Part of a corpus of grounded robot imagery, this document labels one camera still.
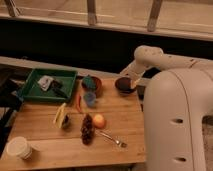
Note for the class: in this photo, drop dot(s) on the dark maroon bowl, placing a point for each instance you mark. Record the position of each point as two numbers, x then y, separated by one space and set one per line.
123 85

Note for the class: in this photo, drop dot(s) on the dark chair at left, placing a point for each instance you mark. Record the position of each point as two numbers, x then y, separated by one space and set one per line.
7 100

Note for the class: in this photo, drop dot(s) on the silver fork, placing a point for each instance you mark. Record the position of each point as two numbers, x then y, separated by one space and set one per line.
116 141

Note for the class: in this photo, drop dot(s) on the green plastic tray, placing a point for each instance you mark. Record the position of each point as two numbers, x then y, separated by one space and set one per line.
31 90

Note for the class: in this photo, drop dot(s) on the blue plastic cup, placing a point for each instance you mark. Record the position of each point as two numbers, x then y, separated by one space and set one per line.
90 99

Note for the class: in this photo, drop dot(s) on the dark grape bunch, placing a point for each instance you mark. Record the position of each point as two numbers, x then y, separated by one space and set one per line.
87 130

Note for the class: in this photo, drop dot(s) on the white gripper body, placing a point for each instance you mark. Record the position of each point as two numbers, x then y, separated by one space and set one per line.
135 70

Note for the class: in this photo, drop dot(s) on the black tool in tray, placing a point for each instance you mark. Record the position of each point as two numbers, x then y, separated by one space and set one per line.
56 88

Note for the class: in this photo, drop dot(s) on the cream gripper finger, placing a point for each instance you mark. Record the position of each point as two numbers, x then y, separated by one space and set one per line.
124 72
135 83

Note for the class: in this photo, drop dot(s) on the red chili pepper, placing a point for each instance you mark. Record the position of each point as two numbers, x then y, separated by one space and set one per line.
78 103

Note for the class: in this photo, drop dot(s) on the white lidded cup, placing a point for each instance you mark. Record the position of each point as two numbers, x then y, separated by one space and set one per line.
19 147

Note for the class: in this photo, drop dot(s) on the orange bowl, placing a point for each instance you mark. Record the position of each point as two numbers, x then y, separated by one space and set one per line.
97 82

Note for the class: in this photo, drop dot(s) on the teal sponge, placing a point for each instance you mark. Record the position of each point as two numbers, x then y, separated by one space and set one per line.
89 82

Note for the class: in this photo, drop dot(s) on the orange peach fruit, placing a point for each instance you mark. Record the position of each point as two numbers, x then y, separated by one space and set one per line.
99 121

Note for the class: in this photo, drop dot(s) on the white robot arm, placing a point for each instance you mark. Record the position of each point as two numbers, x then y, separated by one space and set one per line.
176 100

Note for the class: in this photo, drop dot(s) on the white grey packet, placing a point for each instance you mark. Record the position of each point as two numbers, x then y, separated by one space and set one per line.
45 82

